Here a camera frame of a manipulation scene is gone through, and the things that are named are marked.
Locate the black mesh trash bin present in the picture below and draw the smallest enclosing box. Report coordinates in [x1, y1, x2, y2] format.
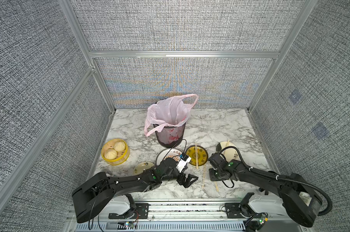
[155, 124, 186, 148]

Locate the white plate with orange sunburst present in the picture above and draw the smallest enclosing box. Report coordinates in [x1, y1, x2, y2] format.
[156, 148, 182, 165]

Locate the white steamed bun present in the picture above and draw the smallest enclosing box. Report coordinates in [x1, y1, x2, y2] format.
[113, 141, 126, 152]
[104, 149, 118, 160]

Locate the pink plastic bin bag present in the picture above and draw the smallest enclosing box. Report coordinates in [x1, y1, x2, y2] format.
[144, 94, 199, 137]

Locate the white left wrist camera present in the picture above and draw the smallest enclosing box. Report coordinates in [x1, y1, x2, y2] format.
[176, 153, 191, 173]

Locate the cream small plate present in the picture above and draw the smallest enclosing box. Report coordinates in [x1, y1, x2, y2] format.
[133, 161, 155, 176]

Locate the yellow bamboo steamer basket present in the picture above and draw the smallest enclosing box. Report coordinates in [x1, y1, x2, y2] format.
[101, 139, 130, 166]

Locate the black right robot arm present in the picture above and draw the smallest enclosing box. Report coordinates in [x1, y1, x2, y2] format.
[208, 153, 332, 227]

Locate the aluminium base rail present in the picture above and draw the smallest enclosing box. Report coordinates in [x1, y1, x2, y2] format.
[66, 198, 280, 232]

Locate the yellow dark patterned small plate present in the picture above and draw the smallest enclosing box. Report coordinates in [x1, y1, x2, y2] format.
[186, 146, 208, 166]

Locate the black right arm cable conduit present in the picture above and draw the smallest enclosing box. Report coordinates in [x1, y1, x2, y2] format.
[219, 145, 333, 217]

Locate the aluminium enclosure frame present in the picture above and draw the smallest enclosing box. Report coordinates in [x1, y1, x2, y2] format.
[0, 0, 350, 217]

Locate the white steamed bun upper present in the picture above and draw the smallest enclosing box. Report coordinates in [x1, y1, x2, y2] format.
[113, 141, 126, 152]

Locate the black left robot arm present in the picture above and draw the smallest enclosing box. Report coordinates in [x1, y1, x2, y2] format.
[72, 158, 198, 223]

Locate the cream plate with black patch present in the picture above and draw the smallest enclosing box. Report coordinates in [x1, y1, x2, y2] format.
[216, 141, 240, 161]

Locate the white steamed bun lower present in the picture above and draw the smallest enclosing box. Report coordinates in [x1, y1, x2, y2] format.
[104, 149, 118, 160]

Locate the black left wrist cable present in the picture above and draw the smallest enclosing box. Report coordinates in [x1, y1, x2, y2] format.
[161, 138, 188, 163]

